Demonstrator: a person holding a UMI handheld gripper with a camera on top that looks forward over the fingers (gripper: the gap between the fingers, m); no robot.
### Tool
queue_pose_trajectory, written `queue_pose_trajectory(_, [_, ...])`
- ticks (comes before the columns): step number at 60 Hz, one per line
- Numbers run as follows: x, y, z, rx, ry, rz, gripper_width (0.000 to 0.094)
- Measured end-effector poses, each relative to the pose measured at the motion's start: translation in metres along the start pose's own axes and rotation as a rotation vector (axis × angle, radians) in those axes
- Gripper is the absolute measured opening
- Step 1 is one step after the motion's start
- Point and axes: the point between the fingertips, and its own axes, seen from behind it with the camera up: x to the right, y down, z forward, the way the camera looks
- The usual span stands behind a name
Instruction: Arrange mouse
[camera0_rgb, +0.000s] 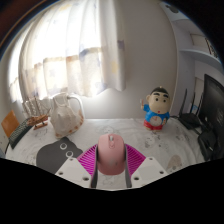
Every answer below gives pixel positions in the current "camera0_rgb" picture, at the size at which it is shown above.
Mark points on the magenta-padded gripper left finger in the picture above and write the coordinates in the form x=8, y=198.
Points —
x=75, y=168

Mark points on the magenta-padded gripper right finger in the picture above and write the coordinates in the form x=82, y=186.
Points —
x=148, y=168

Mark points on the pink computer mouse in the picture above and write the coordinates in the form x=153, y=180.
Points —
x=111, y=154

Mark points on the dark grey cat-shaped mouse pad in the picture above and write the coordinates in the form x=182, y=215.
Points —
x=55, y=155

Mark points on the white printed tablecloth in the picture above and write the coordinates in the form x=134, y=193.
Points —
x=133, y=133

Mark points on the large white conch shell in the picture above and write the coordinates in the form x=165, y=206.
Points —
x=66, y=116

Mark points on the cartoon boy figurine clock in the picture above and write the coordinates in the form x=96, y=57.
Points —
x=156, y=108

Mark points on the black router with antennas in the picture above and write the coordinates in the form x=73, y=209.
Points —
x=190, y=119

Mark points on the wooden model sailing ship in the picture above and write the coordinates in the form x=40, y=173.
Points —
x=36, y=115

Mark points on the black keyboard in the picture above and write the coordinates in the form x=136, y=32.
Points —
x=19, y=133

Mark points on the orange wooden chair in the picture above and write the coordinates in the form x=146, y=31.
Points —
x=10, y=123

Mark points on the black computer monitor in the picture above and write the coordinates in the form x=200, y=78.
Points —
x=215, y=106

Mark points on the white star-print curtain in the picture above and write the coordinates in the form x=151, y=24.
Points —
x=73, y=50

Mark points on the white shelf unit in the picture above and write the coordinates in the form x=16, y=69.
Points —
x=196, y=50

